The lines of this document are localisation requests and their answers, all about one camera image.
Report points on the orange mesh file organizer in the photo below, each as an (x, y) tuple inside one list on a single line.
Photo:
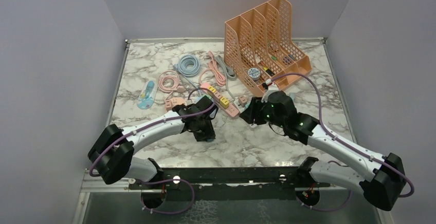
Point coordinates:
[(261, 38)]

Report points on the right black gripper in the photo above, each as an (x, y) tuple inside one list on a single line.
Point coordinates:
[(252, 114)]

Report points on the white power strip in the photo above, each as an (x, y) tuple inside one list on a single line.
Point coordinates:
[(240, 108)]

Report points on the blue patterned round tin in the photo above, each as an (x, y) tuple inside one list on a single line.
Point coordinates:
[(254, 73)]

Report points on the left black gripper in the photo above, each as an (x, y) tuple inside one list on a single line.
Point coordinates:
[(209, 133)]

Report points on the blue oval power strip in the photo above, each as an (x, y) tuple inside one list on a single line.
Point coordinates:
[(147, 95)]

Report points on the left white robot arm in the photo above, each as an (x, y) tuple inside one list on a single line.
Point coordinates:
[(113, 154)]

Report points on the pink round power strip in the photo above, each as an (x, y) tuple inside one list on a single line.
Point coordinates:
[(178, 101)]

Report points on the pink plug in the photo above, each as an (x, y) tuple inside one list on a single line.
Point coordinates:
[(217, 95)]

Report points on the black mounting rail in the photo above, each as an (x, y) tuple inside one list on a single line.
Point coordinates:
[(228, 183)]

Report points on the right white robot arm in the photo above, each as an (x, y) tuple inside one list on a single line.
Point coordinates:
[(380, 179)]

